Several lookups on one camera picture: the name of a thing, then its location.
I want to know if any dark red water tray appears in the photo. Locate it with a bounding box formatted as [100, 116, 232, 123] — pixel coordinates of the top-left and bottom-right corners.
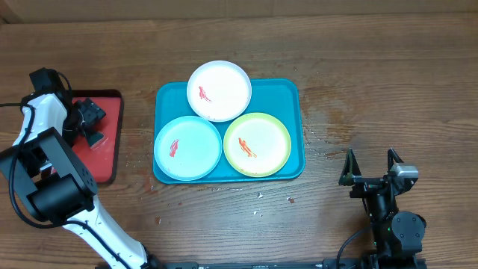
[62, 90, 124, 185]

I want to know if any light blue plate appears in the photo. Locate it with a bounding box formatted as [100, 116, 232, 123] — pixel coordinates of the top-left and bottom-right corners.
[153, 116, 223, 182]

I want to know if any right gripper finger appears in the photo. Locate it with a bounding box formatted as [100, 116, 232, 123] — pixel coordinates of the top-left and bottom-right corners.
[339, 148, 361, 184]
[387, 148, 403, 176]

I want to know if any white plate with red stain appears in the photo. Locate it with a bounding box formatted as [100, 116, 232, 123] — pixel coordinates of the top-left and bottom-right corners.
[186, 61, 252, 122]

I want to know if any teal plastic serving tray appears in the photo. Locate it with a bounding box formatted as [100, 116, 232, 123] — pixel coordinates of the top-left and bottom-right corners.
[152, 78, 305, 185]

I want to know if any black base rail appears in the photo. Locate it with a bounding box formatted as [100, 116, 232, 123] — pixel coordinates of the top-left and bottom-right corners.
[160, 258, 427, 269]

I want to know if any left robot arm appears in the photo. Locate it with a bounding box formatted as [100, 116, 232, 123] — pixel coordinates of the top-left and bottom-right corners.
[1, 68, 163, 268]

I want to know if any yellow-green rimmed plate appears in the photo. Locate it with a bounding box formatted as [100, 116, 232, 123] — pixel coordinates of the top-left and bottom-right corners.
[223, 112, 292, 178]

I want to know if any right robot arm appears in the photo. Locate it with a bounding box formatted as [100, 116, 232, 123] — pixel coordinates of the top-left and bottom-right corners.
[335, 148, 426, 268]

